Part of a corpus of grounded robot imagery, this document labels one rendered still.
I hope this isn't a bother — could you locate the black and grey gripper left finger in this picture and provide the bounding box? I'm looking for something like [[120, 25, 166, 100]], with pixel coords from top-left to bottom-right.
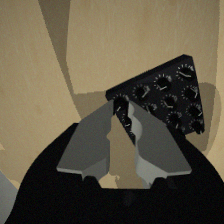
[[4, 100, 115, 224]]

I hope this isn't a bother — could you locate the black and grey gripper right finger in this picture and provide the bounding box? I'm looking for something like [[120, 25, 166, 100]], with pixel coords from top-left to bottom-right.
[[125, 100, 224, 215]]

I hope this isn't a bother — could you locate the black knob box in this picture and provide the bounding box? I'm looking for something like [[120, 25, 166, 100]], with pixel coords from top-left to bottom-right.
[[105, 54, 205, 146]]

